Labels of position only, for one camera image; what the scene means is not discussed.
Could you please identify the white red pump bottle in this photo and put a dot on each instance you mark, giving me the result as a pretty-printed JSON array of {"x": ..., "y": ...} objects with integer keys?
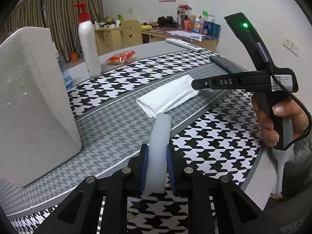
[{"x": 87, "y": 39}]

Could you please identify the person's right hand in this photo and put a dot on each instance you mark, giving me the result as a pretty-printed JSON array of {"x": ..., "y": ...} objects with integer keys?
[{"x": 287, "y": 107}]

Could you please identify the wooden smiley chair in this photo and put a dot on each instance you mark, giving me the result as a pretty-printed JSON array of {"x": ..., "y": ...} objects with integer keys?
[{"x": 132, "y": 33}]

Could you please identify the white foam roll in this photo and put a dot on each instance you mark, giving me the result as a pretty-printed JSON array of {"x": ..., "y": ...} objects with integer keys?
[{"x": 157, "y": 155}]

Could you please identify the wooden desk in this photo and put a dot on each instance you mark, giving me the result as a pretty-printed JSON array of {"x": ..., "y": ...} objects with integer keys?
[{"x": 111, "y": 39}]

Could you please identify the blue carton on desk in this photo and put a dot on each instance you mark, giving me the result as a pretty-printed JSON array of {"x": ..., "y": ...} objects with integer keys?
[{"x": 211, "y": 29}]

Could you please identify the orange box on floor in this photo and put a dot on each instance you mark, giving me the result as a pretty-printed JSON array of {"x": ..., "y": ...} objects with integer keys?
[{"x": 74, "y": 58}]

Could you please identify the trash bin with blue bag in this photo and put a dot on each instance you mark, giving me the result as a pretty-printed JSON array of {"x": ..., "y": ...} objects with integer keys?
[{"x": 65, "y": 73}]

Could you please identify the brown window curtains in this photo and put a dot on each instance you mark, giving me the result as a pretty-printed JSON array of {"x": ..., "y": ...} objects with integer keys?
[{"x": 57, "y": 15}]

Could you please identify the white remote control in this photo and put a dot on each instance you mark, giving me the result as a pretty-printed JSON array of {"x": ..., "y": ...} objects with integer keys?
[{"x": 184, "y": 44}]

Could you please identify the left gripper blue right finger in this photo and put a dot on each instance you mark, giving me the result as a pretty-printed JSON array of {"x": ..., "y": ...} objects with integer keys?
[{"x": 215, "y": 205}]

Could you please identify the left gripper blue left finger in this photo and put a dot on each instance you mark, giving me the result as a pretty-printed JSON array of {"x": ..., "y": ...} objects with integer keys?
[{"x": 100, "y": 205}]

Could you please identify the white papers on desk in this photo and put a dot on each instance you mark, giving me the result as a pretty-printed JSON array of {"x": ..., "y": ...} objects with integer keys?
[{"x": 185, "y": 34}]

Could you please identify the white foam box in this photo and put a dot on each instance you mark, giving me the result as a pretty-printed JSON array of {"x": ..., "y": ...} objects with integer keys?
[{"x": 38, "y": 128}]

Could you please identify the black phone on table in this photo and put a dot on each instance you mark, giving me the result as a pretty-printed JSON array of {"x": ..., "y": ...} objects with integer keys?
[{"x": 225, "y": 64}]

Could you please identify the white cloth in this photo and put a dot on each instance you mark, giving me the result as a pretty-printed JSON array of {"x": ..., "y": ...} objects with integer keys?
[{"x": 167, "y": 97}]

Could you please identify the red snack packet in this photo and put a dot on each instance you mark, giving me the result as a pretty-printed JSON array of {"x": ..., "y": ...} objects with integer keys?
[{"x": 121, "y": 58}]

